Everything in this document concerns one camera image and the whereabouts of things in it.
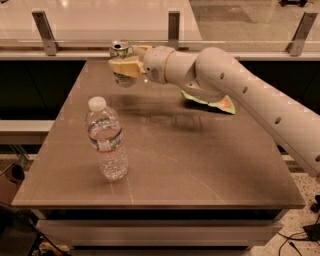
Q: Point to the left metal railing bracket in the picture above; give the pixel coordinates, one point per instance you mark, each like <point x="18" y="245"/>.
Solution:
<point x="50" y="45"/>

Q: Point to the middle metal railing bracket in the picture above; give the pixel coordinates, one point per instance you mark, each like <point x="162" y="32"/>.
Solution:
<point x="173" y="28"/>

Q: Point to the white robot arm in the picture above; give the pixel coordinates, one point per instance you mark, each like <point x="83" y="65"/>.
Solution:
<point x="212" y="74"/>

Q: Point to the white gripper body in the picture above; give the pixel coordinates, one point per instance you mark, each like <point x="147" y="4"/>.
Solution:
<point x="156" y="64"/>

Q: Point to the black power adapter with cable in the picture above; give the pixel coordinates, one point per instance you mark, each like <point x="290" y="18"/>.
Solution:
<point x="310" y="233"/>

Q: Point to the clear plastic water bottle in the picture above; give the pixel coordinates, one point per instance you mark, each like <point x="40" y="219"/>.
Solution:
<point x="106" y="137"/>

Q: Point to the dark round object left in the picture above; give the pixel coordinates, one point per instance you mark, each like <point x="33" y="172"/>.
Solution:
<point x="15" y="174"/>

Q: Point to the metal railing bracket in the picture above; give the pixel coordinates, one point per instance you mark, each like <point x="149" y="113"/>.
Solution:
<point x="173" y="28"/>
<point x="296" y="44"/>
<point x="50" y="45"/>

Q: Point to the green chip bag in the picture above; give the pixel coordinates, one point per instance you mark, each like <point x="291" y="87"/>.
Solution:
<point x="225" y="104"/>

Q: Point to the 7up soda can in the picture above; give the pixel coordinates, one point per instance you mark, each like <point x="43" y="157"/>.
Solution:
<point x="121" y="49"/>

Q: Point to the right metal railing bracket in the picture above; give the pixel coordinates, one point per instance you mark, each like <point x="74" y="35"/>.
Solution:
<point x="296" y="44"/>

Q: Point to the brown table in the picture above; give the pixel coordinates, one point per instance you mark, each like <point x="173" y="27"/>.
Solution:
<point x="196" y="177"/>

